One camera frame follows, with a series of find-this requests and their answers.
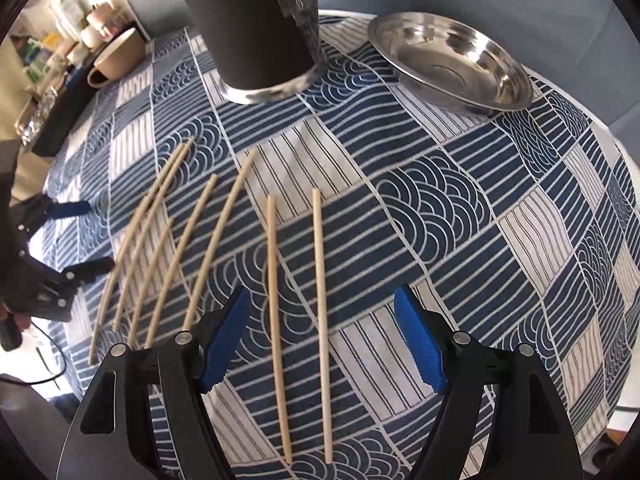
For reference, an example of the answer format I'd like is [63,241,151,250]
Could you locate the black cup with steel base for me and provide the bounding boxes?
[167,0,323,106]

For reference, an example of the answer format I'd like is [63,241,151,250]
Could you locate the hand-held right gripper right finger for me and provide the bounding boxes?
[393,286,585,480]

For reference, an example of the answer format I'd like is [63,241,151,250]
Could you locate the beige ceramic cup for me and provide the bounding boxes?
[87,27,147,88]

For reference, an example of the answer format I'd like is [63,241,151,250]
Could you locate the group of bottles and jars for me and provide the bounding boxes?
[10,0,133,86]

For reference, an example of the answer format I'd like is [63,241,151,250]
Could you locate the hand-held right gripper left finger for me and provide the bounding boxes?
[56,285,252,480]

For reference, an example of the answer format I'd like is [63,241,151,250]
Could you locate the black side cabinet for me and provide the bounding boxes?
[31,67,101,157]

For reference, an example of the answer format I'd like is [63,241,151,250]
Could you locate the black cable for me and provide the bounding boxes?
[0,322,68,392]

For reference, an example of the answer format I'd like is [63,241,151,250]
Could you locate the stainless steel bowl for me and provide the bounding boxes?
[367,11,535,115]

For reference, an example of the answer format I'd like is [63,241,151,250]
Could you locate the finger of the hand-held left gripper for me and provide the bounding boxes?
[30,257,116,322]
[14,196,92,234]

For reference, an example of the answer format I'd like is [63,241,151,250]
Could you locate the blue white patterned tablecloth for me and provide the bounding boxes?
[42,10,640,480]

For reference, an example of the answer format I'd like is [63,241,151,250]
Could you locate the clear glassware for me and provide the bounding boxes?
[17,87,58,146]

